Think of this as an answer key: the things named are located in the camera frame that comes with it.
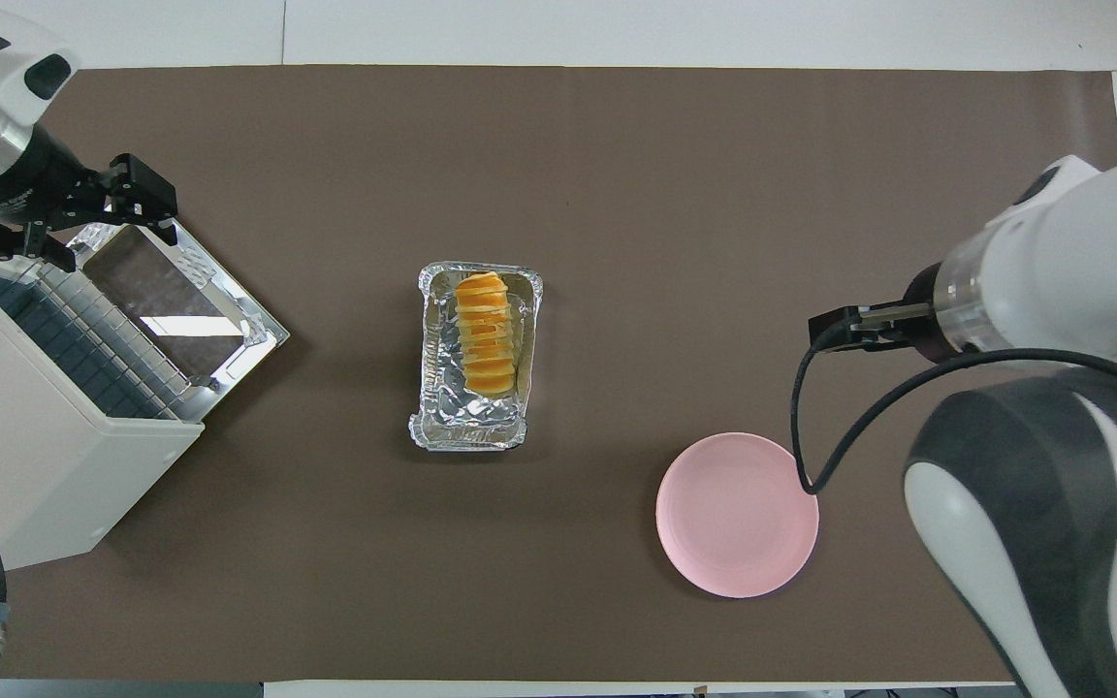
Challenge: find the brown table mat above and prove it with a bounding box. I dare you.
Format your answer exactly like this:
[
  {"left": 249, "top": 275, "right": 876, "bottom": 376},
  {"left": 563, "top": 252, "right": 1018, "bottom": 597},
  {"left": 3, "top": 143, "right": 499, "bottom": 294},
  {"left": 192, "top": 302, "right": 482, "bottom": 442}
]
[{"left": 0, "top": 65, "right": 1117, "bottom": 682}]

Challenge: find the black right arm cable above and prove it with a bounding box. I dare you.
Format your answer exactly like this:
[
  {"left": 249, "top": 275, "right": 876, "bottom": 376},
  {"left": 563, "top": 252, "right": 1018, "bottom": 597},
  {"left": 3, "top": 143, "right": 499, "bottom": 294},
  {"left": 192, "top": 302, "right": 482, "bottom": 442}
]
[{"left": 790, "top": 334, "right": 1117, "bottom": 497}]

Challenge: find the cream toaster oven body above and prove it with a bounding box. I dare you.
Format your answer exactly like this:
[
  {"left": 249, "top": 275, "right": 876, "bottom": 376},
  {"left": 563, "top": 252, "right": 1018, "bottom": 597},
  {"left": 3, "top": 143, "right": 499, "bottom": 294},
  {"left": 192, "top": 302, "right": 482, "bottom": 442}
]
[{"left": 0, "top": 228, "right": 206, "bottom": 581}]

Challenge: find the glass oven door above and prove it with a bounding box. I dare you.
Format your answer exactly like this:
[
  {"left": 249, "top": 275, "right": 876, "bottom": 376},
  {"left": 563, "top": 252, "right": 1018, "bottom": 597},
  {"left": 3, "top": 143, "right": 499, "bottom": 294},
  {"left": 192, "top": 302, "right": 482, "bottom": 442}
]
[{"left": 66, "top": 218, "right": 291, "bottom": 420}]

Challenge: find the aluminium foil baking tray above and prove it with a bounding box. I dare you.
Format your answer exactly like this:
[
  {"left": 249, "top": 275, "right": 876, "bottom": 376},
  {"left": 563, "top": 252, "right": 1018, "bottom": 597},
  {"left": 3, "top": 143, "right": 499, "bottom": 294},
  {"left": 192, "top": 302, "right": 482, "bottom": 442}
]
[{"left": 409, "top": 260, "right": 544, "bottom": 453}]

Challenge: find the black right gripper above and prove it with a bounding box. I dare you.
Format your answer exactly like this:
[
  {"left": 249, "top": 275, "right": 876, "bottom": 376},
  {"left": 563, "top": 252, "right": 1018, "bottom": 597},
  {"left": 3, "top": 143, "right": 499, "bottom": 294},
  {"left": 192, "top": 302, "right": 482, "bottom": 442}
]
[{"left": 807, "top": 261, "right": 969, "bottom": 365}]

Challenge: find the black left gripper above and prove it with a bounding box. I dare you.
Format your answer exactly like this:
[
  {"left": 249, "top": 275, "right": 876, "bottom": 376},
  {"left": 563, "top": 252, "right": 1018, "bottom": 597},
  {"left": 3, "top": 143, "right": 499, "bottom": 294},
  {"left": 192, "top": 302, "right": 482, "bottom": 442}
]
[{"left": 0, "top": 123, "right": 179, "bottom": 272}]

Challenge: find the pink round plate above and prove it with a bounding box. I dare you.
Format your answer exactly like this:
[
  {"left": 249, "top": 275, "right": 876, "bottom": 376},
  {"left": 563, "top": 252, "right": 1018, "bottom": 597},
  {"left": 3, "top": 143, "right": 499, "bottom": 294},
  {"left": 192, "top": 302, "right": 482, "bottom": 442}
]
[{"left": 655, "top": 432, "right": 820, "bottom": 599}]

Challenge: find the golden ridged bread loaf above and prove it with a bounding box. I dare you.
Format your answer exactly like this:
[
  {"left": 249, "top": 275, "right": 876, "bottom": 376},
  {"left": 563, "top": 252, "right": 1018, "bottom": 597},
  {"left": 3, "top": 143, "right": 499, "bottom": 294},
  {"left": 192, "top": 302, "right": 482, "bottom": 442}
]
[{"left": 454, "top": 271, "right": 521, "bottom": 397}]

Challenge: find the metal wire oven rack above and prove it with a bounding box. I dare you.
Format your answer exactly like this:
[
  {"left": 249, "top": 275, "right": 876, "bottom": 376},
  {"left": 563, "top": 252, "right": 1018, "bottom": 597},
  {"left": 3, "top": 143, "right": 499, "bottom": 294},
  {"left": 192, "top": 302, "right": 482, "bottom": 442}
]
[{"left": 0, "top": 262, "right": 201, "bottom": 423}]

